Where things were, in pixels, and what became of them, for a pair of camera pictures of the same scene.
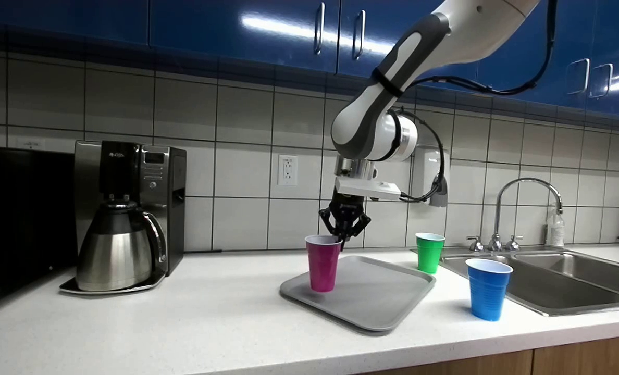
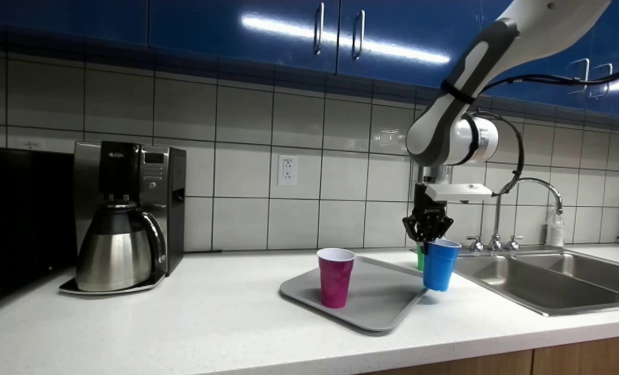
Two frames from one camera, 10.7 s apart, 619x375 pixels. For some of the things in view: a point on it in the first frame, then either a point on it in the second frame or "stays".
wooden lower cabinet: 597,357 stays
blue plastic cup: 488,282 -> 437,263
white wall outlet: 287,169 stays
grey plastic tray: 369,293 stays
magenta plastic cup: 323,260 -> 333,276
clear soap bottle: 557,231 stays
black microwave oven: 26,215 stays
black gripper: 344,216 -> 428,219
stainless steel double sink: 557,282 stays
